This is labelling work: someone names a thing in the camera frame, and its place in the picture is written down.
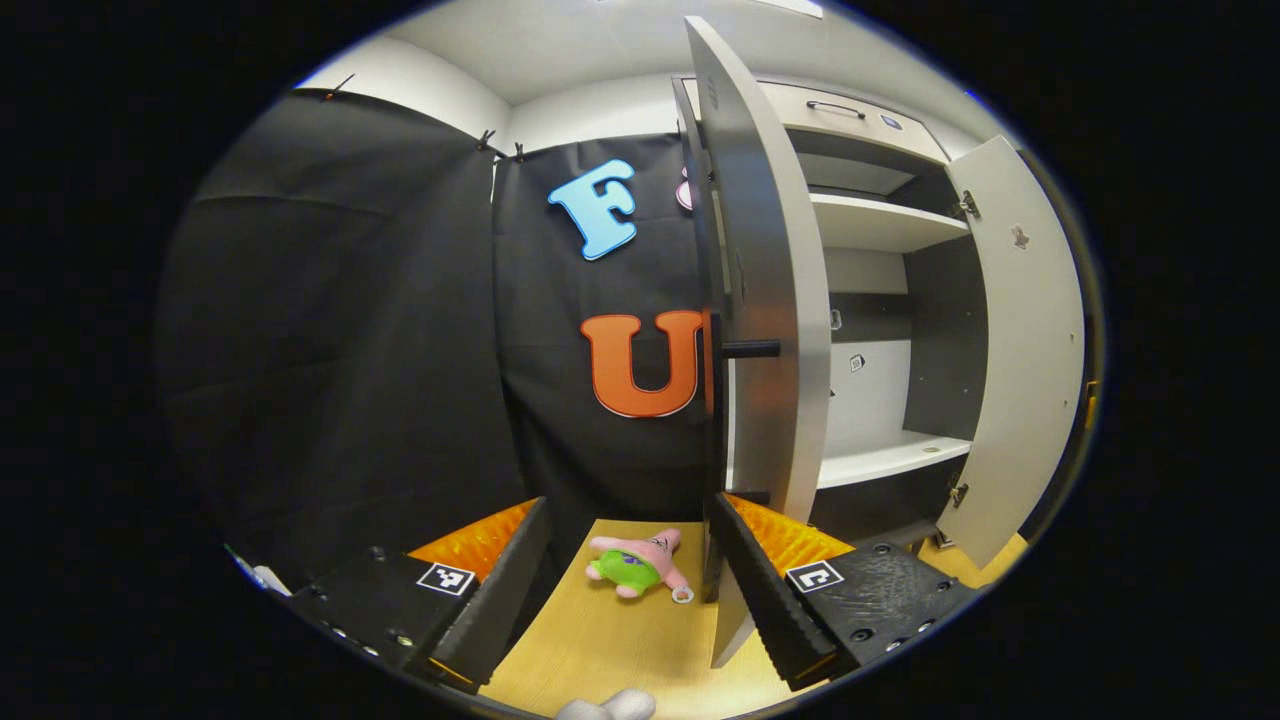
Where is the white cabinet shelf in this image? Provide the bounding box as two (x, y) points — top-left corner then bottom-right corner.
(810, 193), (971, 253)
(815, 430), (973, 491)

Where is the grey cabinet door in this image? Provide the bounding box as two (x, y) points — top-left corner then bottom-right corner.
(672, 15), (833, 669)
(935, 135), (1086, 569)

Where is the grey cabinet drawer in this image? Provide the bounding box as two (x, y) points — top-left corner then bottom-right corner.
(680, 78), (951, 166)

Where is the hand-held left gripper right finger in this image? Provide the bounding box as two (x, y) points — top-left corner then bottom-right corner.
(708, 492), (986, 693)

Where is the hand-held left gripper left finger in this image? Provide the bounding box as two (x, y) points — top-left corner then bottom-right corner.
(290, 497), (553, 694)

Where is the black backdrop cloth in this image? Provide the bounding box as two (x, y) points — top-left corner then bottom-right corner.
(155, 88), (726, 591)

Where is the grey double-door shoe cabinet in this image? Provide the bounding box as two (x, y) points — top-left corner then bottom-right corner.
(672, 75), (1091, 571)

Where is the pink starfish plush toy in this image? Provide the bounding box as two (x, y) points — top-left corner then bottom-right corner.
(585, 528), (696, 606)

